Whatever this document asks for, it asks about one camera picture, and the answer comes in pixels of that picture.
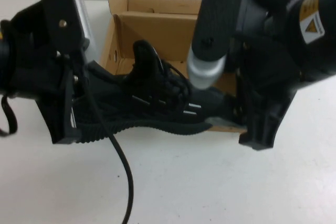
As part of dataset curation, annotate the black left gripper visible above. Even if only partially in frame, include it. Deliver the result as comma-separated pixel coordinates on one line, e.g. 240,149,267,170
12,1,120,145

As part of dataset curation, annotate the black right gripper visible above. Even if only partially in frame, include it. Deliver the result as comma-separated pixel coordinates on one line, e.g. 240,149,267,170
209,33,303,152

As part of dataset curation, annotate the black knit sneaker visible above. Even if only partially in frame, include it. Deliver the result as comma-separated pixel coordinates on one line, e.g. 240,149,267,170
75,39,226,145

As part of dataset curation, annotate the brown cardboard shoe box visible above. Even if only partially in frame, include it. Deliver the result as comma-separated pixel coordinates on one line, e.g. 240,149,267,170
99,0,249,133

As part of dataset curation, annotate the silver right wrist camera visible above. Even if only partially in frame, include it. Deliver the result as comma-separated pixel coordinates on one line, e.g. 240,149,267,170
187,50,227,90

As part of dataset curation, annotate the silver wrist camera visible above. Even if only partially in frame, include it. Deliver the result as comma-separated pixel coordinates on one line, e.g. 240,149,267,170
187,50,227,90
64,0,98,63

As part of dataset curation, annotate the black cable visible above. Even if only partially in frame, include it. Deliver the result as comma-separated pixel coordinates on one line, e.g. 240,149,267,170
0,93,18,137
65,52,135,224

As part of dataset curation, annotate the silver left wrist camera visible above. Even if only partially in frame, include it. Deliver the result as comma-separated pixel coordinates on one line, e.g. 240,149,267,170
64,0,98,63

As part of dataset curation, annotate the black left camera bracket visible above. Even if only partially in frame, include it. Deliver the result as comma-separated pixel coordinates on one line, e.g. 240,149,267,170
41,0,85,54

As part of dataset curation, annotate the black camera bracket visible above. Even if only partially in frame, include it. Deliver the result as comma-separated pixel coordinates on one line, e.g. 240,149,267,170
41,0,85,54
193,0,246,62

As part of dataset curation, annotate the black right camera bracket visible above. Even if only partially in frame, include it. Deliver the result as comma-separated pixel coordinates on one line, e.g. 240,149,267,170
193,0,246,62

